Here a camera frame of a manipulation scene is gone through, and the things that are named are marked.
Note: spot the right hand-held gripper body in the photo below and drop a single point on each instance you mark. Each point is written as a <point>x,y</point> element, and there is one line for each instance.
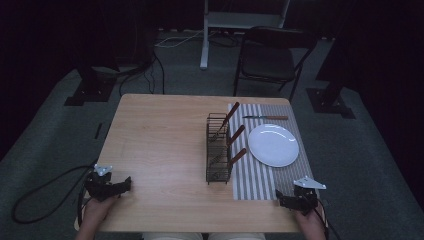
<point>305,198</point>

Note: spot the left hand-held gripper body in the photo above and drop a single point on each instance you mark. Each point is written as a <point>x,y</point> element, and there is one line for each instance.
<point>100,188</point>

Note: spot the person's left hand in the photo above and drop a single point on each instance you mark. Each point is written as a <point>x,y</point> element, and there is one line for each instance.
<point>96,210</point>

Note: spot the person's right hand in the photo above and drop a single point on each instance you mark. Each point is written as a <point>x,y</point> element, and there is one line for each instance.
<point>308,221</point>

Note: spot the grey striped placemat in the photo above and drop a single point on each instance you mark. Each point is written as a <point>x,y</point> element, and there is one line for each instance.
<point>253,180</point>

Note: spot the white round plate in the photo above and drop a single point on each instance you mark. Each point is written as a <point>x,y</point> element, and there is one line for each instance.
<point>273,145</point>

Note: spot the small dark strip on floor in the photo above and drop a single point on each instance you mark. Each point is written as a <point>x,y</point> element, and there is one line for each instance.
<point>98,131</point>

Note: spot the black folding chair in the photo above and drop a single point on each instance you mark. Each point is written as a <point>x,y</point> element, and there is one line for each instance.
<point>268,60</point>

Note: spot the white metal stand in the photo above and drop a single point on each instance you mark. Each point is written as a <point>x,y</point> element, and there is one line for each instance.
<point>208,23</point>

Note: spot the black stand with base plate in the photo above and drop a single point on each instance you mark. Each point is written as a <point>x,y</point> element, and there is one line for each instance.
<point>330,100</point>
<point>88,93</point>

